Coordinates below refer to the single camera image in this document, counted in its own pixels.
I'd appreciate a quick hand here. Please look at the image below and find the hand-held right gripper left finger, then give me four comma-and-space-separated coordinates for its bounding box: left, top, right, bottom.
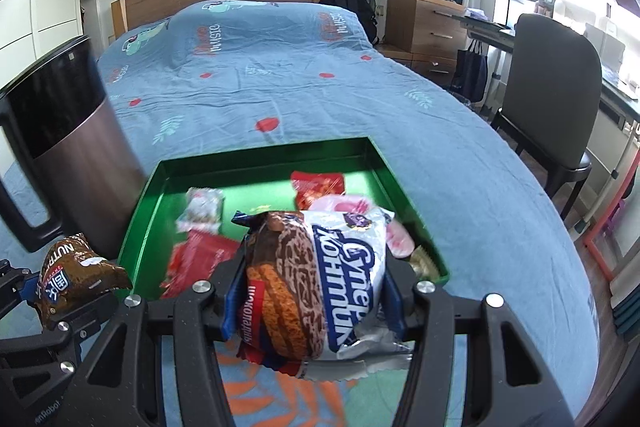
55, 234, 251, 427

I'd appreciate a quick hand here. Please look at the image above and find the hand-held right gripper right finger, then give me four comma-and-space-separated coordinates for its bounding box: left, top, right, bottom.
381, 254, 576, 427

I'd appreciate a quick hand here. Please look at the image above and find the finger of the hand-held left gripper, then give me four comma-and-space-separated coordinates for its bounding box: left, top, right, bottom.
0, 294, 121, 388
0, 259, 42, 310

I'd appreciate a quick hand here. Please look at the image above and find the brown snack packet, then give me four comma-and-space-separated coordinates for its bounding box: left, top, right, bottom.
36, 233, 133, 333

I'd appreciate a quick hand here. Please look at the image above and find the small beige snack packet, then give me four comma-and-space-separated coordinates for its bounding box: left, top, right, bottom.
410, 246, 443, 280

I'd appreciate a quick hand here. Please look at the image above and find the dark red snack packet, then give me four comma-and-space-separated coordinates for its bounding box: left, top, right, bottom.
185, 229, 243, 273

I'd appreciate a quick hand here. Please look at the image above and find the pink snack packet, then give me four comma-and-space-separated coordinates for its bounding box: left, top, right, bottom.
312, 193, 416, 258

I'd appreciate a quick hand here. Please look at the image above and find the silver cookie packet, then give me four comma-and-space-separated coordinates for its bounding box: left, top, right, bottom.
231, 207, 416, 382

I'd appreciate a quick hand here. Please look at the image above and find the clear candy packet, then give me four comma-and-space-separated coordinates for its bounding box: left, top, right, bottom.
176, 187, 225, 235

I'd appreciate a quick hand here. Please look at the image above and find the green shallow box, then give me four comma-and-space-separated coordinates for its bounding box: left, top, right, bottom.
117, 136, 451, 303

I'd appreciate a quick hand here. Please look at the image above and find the long red white snack packet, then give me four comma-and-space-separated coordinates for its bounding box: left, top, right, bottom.
290, 170, 346, 211

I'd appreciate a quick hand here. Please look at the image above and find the black and steel electric kettle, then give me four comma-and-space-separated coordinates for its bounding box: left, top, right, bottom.
0, 34, 148, 253

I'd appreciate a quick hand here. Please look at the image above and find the dark blue bag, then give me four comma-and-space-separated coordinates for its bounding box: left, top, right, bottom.
452, 39, 488, 102

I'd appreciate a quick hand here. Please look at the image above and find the dark grey chair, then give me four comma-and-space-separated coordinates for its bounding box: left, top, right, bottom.
490, 13, 603, 220

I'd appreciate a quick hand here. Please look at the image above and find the wooden drawer chest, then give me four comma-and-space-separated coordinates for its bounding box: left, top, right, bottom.
386, 0, 468, 88

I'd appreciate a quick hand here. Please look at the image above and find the grey desk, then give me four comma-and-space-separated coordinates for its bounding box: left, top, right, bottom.
460, 9, 640, 128

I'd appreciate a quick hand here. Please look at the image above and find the black backpack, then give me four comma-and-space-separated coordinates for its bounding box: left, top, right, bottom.
318, 0, 381, 46

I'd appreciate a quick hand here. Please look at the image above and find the orange metal frame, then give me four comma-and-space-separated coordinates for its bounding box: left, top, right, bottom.
582, 157, 640, 280

